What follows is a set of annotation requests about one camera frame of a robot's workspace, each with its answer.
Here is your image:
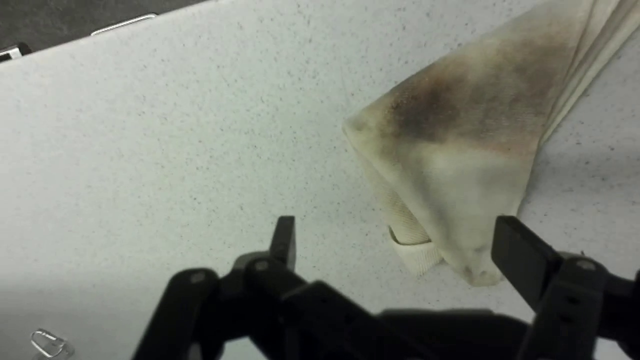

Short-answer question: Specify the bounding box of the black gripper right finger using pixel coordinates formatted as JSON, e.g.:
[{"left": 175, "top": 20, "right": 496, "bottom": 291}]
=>
[{"left": 492, "top": 215, "right": 640, "bottom": 360}]

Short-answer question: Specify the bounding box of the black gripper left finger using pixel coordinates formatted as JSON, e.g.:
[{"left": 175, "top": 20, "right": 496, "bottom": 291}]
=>
[{"left": 129, "top": 213, "right": 315, "bottom": 360}]

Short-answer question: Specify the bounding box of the stained cream towel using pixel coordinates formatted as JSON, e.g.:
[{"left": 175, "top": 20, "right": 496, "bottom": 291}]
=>
[{"left": 343, "top": 0, "right": 640, "bottom": 285}]

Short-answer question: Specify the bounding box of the silver drawer handle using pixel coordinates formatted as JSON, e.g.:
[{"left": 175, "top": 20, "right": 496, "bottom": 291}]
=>
[{"left": 89, "top": 14, "right": 157, "bottom": 36}]

